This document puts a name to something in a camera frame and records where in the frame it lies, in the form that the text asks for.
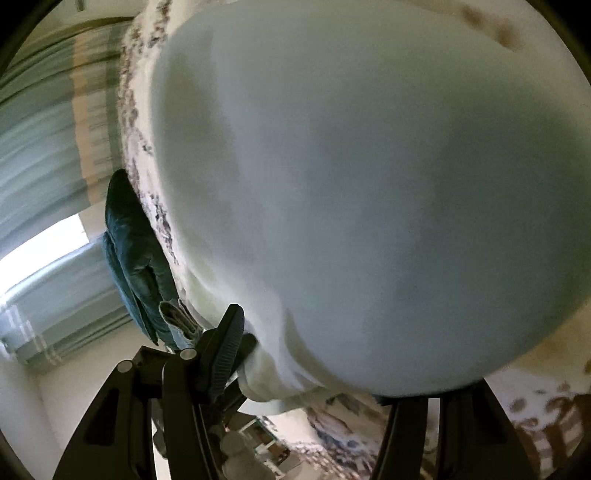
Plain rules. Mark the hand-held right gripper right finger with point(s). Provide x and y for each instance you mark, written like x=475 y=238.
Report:
x=406 y=429

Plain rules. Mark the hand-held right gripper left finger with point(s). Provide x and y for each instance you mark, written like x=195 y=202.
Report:
x=226 y=350

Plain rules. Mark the light green pants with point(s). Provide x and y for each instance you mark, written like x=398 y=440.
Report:
x=369 y=184

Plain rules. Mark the folded blue cloth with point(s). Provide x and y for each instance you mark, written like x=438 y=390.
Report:
x=178 y=323

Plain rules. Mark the folded dark blue quilt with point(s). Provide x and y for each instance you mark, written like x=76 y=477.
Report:
x=134 y=230

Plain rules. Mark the window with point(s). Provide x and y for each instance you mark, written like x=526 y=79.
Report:
x=46 y=249

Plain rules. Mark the wide green striped curtain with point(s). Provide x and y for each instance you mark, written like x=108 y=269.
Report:
x=46 y=138

